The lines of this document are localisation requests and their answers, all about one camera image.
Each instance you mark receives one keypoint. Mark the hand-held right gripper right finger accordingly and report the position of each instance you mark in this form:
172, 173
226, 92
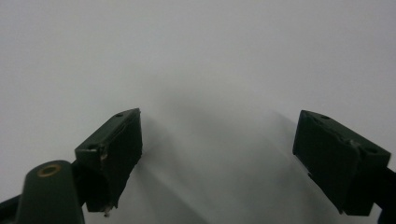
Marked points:
336, 161

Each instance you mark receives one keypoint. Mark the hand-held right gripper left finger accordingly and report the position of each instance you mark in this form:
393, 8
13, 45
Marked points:
115, 155

